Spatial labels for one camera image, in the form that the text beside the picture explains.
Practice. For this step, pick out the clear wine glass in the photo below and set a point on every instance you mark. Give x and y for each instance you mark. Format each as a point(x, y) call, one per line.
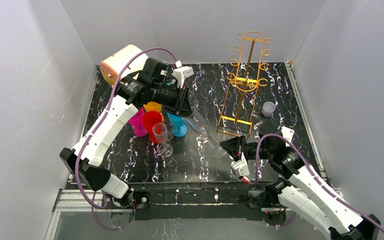
point(199, 125)
point(161, 134)

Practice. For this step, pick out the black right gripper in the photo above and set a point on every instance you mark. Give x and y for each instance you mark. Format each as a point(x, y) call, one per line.
point(242, 149)

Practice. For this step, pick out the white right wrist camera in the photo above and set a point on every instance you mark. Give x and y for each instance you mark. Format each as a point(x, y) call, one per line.
point(241, 170)

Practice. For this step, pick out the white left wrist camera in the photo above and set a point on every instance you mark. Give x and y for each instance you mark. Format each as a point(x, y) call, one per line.
point(181, 73)

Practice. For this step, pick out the round beige box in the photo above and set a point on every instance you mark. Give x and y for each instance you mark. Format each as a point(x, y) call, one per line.
point(111, 66)

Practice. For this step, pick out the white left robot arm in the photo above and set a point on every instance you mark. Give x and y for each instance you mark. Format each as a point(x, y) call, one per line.
point(138, 83)

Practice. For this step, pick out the gold wine glass rack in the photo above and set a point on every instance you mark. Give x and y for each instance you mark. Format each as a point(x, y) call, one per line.
point(243, 82)

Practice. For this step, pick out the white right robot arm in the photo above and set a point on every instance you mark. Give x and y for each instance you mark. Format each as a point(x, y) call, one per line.
point(299, 187)

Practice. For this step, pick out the small grey glitter jar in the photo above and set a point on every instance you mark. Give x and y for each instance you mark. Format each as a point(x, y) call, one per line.
point(268, 108)

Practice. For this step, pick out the blue wine glass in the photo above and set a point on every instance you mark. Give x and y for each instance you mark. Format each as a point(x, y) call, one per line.
point(179, 128)

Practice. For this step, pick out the long white green box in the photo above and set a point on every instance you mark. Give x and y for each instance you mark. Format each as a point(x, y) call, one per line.
point(287, 133)

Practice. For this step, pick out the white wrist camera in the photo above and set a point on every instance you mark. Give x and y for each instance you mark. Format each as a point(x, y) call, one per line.
point(181, 73)
point(241, 170)

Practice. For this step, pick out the orange wine glass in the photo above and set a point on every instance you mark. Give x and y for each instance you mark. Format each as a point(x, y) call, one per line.
point(154, 106)

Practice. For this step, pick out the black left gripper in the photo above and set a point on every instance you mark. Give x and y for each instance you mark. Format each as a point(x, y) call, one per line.
point(184, 100)

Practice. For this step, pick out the magenta wine glass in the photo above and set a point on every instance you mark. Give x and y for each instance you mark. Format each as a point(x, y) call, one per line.
point(135, 121)

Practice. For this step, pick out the red wine glass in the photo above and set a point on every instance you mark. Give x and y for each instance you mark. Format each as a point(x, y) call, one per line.
point(150, 118)

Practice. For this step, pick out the clear wine glass front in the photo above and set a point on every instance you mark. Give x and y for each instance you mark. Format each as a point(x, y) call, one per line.
point(161, 134)

